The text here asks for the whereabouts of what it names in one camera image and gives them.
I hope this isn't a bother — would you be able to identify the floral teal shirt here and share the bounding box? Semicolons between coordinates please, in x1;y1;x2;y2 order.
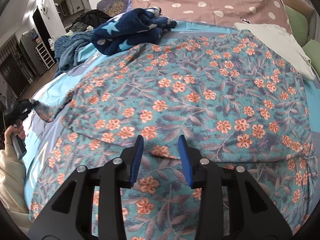
29;31;318;239

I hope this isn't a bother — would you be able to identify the cream sleeve left forearm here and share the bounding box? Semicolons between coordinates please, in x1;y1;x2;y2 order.
0;144;31;234

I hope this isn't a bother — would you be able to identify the black clothes pile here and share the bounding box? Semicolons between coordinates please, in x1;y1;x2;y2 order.
71;9;111;32

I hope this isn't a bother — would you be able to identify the left hand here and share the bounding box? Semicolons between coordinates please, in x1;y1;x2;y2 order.
4;124;25;146

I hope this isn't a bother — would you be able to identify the blue patterned bed sheet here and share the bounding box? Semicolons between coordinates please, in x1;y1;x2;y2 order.
23;21;319;207

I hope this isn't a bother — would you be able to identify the white shelf rack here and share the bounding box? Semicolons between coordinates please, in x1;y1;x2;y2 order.
34;42;55;70

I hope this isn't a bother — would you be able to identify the white cat figurine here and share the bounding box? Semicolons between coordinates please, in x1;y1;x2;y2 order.
48;35;56;51

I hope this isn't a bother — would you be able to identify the teal grey knit blanket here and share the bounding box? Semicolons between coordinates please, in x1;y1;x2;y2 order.
54;30;94;77

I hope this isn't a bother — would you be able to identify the dark floral pillow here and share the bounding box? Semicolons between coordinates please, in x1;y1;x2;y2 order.
97;0;131;17

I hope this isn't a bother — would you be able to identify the navy star fleece blanket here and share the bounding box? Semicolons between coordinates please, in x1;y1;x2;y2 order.
91;7;177;56

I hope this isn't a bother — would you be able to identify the green pillow near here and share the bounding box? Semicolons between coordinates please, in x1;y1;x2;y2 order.
303;40;320;76

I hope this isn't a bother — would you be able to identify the green pillow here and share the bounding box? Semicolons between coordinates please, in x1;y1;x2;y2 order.
303;40;320;76
285;5;309;47

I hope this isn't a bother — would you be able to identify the white folded garment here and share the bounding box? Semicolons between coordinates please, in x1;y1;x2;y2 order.
234;22;316;81

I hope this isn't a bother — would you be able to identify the green pillow far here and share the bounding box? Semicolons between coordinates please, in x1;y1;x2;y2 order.
285;5;309;47

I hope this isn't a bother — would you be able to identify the pink polka dot cover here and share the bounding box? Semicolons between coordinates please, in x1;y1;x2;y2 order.
131;0;292;33

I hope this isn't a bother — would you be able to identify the tan pillow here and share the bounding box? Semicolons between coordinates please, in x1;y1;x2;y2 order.
282;0;317;25

